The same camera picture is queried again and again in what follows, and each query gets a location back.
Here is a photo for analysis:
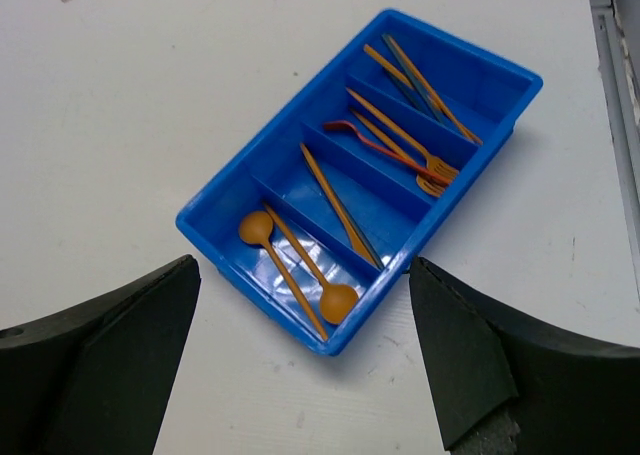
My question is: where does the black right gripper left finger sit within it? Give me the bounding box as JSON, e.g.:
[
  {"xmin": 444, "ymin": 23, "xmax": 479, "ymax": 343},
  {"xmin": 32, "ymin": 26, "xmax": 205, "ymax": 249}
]
[{"xmin": 1, "ymin": 255, "xmax": 201, "ymax": 454}]

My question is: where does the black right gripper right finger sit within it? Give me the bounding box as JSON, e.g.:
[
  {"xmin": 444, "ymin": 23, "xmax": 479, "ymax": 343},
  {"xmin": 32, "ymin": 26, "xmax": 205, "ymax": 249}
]
[{"xmin": 409, "ymin": 257, "xmax": 639, "ymax": 454}]

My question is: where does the orange spoon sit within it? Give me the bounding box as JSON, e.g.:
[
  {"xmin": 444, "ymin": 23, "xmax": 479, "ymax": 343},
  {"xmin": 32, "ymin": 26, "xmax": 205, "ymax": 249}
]
[
  {"xmin": 238, "ymin": 210, "xmax": 328, "ymax": 341},
  {"xmin": 263, "ymin": 202, "xmax": 359, "ymax": 325}
]

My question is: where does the dark blue plastic knife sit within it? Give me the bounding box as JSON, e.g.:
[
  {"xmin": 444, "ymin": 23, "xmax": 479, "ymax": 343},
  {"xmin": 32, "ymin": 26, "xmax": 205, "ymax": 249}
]
[{"xmin": 346, "ymin": 212, "xmax": 385, "ymax": 270}]

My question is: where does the orange plastic knife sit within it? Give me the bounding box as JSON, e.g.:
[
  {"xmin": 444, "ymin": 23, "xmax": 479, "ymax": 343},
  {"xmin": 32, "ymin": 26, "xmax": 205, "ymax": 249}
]
[{"xmin": 300, "ymin": 143, "xmax": 383, "ymax": 270}]

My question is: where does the orange fork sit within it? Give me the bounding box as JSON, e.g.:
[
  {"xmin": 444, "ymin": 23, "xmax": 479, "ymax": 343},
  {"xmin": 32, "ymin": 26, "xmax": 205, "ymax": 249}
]
[
  {"xmin": 350, "ymin": 108, "xmax": 447, "ymax": 198},
  {"xmin": 346, "ymin": 88, "xmax": 459, "ymax": 182}
]

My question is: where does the blue divided plastic tray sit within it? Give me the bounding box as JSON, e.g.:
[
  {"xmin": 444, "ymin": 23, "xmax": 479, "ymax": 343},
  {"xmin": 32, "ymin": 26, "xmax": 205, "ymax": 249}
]
[{"xmin": 176, "ymin": 9, "xmax": 543, "ymax": 356}]

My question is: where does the red-orange plastic fork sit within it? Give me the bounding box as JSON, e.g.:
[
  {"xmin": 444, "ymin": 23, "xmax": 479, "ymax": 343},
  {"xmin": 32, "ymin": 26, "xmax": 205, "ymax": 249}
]
[{"xmin": 323, "ymin": 120, "xmax": 450, "ymax": 186}]

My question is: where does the orange chopstick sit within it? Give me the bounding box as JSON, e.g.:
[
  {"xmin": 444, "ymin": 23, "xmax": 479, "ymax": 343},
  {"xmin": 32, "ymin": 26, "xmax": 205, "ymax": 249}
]
[
  {"xmin": 363, "ymin": 43, "xmax": 451, "ymax": 121},
  {"xmin": 410, "ymin": 60, "xmax": 483, "ymax": 145}
]

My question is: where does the dark blue chopstick short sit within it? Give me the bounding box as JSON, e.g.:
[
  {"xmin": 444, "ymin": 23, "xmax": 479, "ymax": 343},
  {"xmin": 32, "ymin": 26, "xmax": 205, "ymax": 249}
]
[{"xmin": 382, "ymin": 33, "xmax": 445, "ymax": 124}]

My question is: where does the aluminium table rail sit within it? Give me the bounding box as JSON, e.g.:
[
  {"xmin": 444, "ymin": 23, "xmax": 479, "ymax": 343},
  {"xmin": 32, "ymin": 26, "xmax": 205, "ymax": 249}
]
[{"xmin": 589, "ymin": 0, "xmax": 639, "ymax": 273}]

